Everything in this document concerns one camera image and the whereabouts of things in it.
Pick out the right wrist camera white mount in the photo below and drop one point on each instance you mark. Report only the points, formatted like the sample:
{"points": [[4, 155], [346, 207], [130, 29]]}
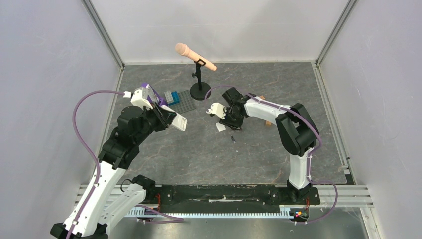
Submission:
{"points": [[217, 109]]}

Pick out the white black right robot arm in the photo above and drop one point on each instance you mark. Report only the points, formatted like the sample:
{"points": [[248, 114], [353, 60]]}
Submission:
{"points": [[298, 132]]}

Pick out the blue lego brick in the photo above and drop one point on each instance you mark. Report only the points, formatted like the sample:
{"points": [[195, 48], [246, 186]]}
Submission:
{"points": [[175, 99]]}

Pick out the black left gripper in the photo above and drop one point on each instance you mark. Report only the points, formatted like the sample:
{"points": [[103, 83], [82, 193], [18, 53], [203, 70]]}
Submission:
{"points": [[164, 117]]}

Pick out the white battery compartment cover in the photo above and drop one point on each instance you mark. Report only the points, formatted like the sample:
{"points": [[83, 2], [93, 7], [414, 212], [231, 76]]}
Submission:
{"points": [[220, 127]]}

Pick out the white remote control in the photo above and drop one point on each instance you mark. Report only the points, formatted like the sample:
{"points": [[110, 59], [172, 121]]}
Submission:
{"points": [[179, 122]]}

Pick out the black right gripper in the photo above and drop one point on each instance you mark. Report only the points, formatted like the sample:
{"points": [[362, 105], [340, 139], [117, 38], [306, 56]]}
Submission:
{"points": [[227, 120]]}

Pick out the pink microphone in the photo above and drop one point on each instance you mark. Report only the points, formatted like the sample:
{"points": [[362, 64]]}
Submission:
{"points": [[183, 50]]}

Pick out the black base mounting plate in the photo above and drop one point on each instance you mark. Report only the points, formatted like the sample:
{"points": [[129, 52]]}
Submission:
{"points": [[225, 198]]}

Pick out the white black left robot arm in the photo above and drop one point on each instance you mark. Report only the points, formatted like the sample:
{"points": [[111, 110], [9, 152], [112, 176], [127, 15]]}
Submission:
{"points": [[91, 218]]}

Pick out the purple holder stand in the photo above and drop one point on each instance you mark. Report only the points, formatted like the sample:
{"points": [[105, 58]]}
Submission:
{"points": [[149, 93]]}

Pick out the grey lego brick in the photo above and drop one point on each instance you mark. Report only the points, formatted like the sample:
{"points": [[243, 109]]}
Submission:
{"points": [[169, 97]]}

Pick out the white cable duct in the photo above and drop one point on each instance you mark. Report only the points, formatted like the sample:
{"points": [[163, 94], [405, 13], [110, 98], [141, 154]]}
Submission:
{"points": [[282, 213]]}

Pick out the grey lego baseplate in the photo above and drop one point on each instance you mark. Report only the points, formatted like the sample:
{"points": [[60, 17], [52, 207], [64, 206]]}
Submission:
{"points": [[186, 103]]}

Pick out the black microphone stand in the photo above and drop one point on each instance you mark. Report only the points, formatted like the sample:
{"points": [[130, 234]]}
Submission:
{"points": [[199, 90]]}

